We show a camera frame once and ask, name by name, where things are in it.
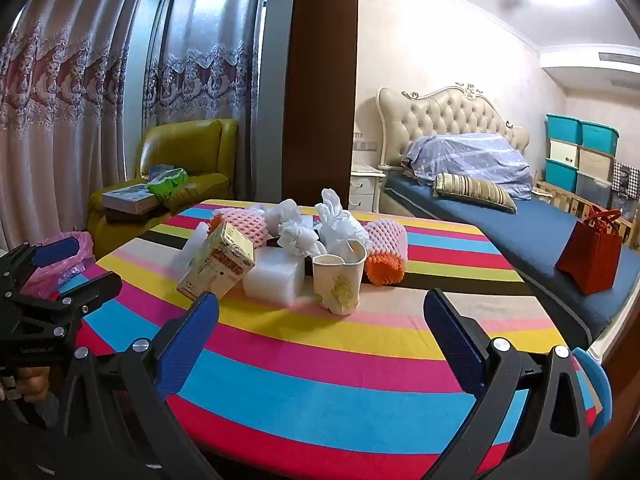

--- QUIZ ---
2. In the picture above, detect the yellow cardboard carton box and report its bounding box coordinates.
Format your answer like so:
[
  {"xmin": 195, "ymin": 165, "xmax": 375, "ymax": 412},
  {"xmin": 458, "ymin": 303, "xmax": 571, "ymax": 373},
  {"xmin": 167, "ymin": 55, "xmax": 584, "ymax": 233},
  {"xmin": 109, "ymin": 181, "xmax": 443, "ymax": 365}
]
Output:
[{"xmin": 177, "ymin": 221, "xmax": 255, "ymax": 300}]

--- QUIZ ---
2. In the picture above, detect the pink foam net orange core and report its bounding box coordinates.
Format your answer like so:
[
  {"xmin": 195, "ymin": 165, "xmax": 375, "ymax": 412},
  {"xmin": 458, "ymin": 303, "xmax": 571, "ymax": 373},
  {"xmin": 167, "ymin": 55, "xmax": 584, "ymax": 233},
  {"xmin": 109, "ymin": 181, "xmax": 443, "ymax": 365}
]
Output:
[{"xmin": 364, "ymin": 219, "xmax": 408, "ymax": 286}]

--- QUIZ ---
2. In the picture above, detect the white foam block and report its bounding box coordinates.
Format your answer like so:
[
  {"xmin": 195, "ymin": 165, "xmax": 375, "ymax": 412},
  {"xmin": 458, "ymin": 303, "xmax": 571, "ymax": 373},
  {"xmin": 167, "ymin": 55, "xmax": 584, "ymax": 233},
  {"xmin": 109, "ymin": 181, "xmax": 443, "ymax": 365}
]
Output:
[{"xmin": 242, "ymin": 246, "xmax": 305, "ymax": 307}]

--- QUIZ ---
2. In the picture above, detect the white paper cup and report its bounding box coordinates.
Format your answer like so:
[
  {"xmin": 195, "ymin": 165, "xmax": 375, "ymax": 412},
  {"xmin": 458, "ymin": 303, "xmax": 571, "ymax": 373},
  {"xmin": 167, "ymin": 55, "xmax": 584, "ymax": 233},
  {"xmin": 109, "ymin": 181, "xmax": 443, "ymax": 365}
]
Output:
[{"xmin": 312, "ymin": 240, "xmax": 368, "ymax": 316}]

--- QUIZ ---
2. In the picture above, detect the white plastic bag wad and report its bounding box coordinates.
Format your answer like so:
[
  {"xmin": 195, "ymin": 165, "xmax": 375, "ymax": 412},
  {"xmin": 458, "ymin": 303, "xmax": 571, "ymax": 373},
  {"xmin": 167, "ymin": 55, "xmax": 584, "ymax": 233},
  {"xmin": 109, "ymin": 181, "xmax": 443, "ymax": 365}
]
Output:
[{"xmin": 316, "ymin": 188, "xmax": 371, "ymax": 258}]

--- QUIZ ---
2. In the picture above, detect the white tissue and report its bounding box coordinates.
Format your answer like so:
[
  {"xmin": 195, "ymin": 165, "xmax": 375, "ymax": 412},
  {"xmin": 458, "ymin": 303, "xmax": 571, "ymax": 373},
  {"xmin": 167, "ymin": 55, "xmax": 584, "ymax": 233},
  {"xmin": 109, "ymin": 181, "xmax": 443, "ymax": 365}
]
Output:
[{"xmin": 278, "ymin": 220, "xmax": 328, "ymax": 258}]

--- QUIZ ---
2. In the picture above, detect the pink lined trash bin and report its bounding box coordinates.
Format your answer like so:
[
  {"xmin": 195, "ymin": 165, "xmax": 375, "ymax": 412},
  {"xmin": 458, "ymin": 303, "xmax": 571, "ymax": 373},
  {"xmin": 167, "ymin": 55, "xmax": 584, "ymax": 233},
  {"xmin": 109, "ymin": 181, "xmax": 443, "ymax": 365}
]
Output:
[{"xmin": 21, "ymin": 231, "xmax": 96, "ymax": 299}]

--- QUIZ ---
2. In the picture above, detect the person's left hand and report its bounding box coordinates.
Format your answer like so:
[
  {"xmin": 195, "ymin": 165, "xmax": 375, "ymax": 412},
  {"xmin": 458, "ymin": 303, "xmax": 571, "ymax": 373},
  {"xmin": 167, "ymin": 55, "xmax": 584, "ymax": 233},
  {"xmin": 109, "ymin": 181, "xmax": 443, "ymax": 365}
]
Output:
[{"xmin": 1, "ymin": 366, "xmax": 50, "ymax": 403}]

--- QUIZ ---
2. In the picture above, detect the white book box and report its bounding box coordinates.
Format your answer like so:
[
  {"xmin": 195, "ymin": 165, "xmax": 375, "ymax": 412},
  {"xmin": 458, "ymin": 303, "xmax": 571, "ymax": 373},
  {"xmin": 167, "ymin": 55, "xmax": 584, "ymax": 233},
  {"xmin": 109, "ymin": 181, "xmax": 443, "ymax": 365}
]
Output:
[{"xmin": 102, "ymin": 183, "xmax": 160, "ymax": 216}]

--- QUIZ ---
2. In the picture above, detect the green snack bag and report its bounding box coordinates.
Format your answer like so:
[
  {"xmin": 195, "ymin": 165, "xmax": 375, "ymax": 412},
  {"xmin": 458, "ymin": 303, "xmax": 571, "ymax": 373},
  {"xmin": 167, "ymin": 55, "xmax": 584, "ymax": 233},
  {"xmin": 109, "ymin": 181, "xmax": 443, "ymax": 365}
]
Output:
[{"xmin": 146, "ymin": 168, "xmax": 189, "ymax": 202}]

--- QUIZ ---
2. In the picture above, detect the blue bed mattress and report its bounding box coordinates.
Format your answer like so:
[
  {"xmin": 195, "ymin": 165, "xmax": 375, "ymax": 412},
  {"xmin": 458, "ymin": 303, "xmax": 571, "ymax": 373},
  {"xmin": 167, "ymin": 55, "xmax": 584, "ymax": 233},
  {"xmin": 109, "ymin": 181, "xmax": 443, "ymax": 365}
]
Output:
[{"xmin": 380, "ymin": 174, "xmax": 639, "ymax": 358}]

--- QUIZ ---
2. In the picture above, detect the striped colourful tablecloth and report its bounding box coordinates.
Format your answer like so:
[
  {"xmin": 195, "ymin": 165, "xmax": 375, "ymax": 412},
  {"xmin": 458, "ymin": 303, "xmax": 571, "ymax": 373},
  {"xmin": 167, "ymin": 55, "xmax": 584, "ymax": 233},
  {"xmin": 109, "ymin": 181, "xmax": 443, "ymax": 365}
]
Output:
[{"xmin": 74, "ymin": 198, "xmax": 599, "ymax": 480}]

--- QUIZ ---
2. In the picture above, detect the blue chair back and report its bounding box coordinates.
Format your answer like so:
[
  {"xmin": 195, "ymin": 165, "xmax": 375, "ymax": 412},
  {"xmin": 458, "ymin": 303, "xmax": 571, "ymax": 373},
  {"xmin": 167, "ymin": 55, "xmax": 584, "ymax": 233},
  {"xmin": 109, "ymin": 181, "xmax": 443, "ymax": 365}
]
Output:
[{"xmin": 573, "ymin": 348, "xmax": 613, "ymax": 438}]

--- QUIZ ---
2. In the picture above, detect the red paper gift bag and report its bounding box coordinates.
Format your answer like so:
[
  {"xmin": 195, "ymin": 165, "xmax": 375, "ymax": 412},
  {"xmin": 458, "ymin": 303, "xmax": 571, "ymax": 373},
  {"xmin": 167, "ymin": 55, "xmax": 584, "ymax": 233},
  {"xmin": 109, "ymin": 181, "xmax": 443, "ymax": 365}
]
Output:
[{"xmin": 555, "ymin": 206, "xmax": 623, "ymax": 296}]

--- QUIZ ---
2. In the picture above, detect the striped brown pillow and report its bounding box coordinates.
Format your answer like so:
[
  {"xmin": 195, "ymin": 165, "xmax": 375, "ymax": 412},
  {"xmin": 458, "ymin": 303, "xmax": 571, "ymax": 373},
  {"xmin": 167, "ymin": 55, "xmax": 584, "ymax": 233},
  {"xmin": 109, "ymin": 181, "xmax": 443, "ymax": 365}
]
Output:
[{"xmin": 433, "ymin": 174, "xmax": 518, "ymax": 214}]

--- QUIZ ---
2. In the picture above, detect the yellow leather armchair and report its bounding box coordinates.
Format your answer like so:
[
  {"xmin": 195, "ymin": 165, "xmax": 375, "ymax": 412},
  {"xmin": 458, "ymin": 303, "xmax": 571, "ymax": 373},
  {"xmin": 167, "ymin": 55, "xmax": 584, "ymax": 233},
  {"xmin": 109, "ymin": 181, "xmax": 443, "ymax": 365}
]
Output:
[{"xmin": 86, "ymin": 118, "xmax": 239, "ymax": 259}]

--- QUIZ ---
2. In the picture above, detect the pink embroidered curtain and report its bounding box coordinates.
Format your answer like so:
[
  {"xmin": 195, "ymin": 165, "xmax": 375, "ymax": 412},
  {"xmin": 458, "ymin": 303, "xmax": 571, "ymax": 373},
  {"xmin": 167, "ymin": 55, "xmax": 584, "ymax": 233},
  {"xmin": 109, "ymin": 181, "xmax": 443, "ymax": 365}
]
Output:
[{"xmin": 1, "ymin": 0, "xmax": 139, "ymax": 249}]

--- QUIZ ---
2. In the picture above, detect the white nightstand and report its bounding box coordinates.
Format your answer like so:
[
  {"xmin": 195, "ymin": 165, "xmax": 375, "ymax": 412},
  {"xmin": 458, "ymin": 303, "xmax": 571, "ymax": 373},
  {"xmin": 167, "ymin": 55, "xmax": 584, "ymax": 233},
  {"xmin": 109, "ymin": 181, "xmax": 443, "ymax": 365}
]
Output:
[{"xmin": 348, "ymin": 164, "xmax": 385, "ymax": 212}]

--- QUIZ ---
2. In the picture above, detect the blue striped duvet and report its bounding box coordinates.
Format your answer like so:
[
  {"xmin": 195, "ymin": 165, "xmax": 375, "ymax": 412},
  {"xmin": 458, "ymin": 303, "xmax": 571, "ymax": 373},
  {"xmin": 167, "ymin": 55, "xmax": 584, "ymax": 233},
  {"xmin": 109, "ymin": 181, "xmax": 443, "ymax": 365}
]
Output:
[{"xmin": 400, "ymin": 133, "xmax": 533, "ymax": 200}]

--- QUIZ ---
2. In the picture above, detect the teal storage boxes stack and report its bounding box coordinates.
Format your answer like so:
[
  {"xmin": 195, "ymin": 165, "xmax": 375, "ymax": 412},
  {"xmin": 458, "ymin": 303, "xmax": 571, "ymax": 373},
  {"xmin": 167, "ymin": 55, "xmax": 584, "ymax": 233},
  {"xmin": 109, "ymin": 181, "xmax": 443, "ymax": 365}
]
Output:
[{"xmin": 544, "ymin": 114, "xmax": 618, "ymax": 207}]

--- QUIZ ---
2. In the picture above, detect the grey embroidered curtain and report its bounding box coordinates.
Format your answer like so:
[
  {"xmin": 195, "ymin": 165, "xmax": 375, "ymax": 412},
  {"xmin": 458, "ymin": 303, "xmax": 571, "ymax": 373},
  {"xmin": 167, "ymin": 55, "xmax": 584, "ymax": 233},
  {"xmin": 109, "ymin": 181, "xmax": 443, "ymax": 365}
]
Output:
[{"xmin": 142, "ymin": 0, "xmax": 265, "ymax": 198}]

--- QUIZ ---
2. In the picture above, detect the cream tufted headboard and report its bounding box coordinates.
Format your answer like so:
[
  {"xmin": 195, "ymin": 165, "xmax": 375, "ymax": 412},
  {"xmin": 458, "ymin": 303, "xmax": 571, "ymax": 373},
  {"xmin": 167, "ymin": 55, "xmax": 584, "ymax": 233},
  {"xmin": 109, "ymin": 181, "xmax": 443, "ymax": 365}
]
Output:
[{"xmin": 375, "ymin": 84, "xmax": 529, "ymax": 170}]

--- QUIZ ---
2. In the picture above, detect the brown wooden door panel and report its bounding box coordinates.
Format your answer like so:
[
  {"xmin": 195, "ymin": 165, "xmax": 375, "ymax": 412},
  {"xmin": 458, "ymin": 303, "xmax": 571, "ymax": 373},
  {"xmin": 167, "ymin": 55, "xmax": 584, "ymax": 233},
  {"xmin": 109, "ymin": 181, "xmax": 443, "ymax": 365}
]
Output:
[{"xmin": 282, "ymin": 0, "xmax": 358, "ymax": 206}]

